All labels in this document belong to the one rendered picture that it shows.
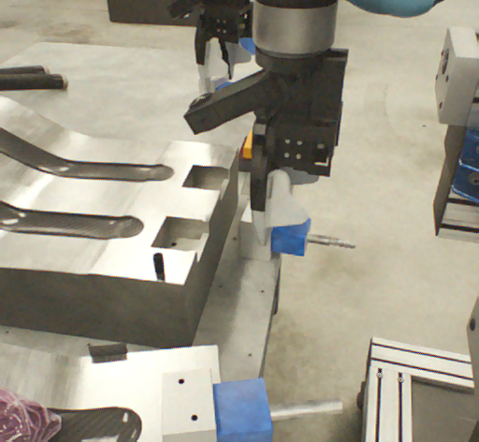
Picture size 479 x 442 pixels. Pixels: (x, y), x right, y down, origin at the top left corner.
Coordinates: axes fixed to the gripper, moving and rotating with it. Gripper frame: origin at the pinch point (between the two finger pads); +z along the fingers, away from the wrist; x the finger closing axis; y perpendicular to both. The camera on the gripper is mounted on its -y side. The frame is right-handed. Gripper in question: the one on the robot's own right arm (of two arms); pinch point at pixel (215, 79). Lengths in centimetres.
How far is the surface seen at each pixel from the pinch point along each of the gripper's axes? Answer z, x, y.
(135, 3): 68, 256, -254
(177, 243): -2, -44, 25
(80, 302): 0, -55, 22
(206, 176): -2.8, -33.4, 21.1
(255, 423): -2, -58, 42
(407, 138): 85, 168, 2
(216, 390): -2, -57, 39
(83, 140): -3.7, -35.8, 3.2
